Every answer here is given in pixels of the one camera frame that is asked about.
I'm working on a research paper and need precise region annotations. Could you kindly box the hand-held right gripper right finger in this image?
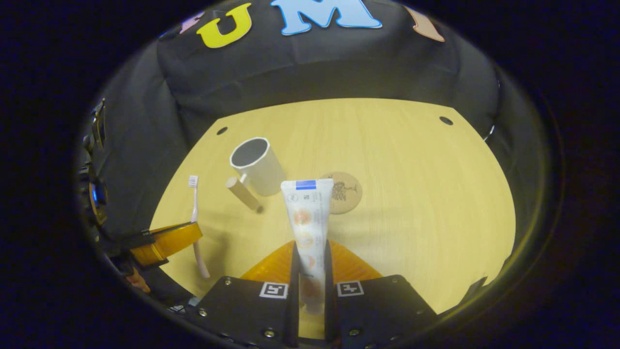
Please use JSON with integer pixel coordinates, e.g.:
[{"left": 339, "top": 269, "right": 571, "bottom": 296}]
[{"left": 323, "top": 240, "right": 439, "bottom": 349}]

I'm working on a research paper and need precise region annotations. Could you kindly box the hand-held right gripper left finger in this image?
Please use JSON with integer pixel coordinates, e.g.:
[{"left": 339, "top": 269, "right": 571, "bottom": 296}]
[{"left": 186, "top": 240, "right": 301, "bottom": 349}]

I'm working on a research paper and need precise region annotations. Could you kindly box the pale pink toothbrush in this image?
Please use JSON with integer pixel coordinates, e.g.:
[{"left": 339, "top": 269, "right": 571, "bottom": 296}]
[{"left": 187, "top": 175, "right": 212, "bottom": 280}]

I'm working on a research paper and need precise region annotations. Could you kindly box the white toothpaste tube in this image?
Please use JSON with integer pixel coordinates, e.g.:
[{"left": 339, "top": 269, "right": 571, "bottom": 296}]
[{"left": 280, "top": 178, "right": 335, "bottom": 316}]

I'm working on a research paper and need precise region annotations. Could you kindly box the white cup with wooden handle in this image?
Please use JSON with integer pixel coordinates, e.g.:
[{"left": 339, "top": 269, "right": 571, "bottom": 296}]
[{"left": 225, "top": 137, "right": 287, "bottom": 213}]

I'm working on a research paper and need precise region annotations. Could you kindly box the round cork coaster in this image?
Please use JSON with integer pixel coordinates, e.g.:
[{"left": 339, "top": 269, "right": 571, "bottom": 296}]
[{"left": 320, "top": 171, "right": 363, "bottom": 215}]

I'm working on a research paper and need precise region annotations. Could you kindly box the dark device with blue light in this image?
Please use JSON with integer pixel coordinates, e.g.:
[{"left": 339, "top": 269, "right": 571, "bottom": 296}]
[{"left": 88, "top": 178, "right": 109, "bottom": 226}]

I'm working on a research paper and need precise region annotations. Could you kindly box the flat black device on stand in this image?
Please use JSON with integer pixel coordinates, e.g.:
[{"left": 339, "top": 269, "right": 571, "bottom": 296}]
[{"left": 91, "top": 99, "right": 108, "bottom": 150}]

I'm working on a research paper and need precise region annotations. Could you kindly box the black backdrop cloth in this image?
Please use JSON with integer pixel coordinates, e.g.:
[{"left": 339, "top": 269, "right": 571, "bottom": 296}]
[{"left": 80, "top": 0, "right": 538, "bottom": 253}]

